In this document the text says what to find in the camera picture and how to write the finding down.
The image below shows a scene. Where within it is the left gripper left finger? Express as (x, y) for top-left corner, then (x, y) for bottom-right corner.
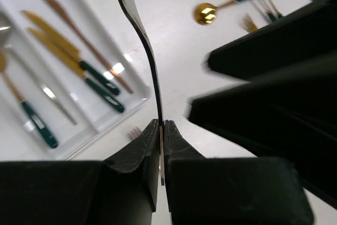
(1, 120), (159, 224)

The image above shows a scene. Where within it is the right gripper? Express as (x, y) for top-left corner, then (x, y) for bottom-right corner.
(188, 0), (336, 207)

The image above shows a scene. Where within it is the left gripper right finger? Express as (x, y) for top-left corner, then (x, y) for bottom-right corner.
(164, 121), (314, 224)

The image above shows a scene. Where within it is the rose gold fork long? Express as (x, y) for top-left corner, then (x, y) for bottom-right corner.
(127, 127), (142, 141)

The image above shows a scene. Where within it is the gold knife green handle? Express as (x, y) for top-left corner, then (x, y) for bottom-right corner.
(21, 10), (121, 96)
(26, 27), (125, 113)

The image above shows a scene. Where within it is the rose gold knife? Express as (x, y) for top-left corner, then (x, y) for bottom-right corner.
(43, 0), (134, 94)

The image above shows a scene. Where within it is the silver spoon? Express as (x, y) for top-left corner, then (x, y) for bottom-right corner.
(1, 11), (77, 125)

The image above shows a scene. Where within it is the silver rose fork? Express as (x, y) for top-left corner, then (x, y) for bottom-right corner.
(118, 0), (165, 185)

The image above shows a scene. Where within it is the gold fork green handle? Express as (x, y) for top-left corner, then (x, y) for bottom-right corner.
(242, 13), (258, 33)

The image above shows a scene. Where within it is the white cutlery tray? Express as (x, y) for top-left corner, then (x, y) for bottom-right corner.
(1, 0), (150, 161)

